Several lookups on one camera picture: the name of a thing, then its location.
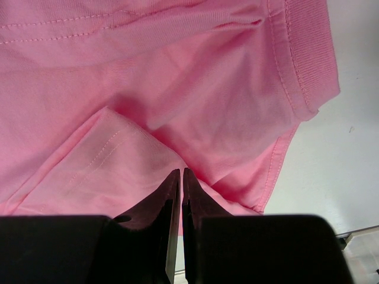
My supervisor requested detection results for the light pink t-shirt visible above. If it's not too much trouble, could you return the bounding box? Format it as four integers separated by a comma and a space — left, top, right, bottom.
1, 1, 339, 217

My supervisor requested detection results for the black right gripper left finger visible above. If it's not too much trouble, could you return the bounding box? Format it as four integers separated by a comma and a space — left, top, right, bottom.
1, 170, 180, 283

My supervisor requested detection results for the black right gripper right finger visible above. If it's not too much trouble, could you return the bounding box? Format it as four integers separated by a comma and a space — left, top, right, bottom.
182, 169, 353, 283

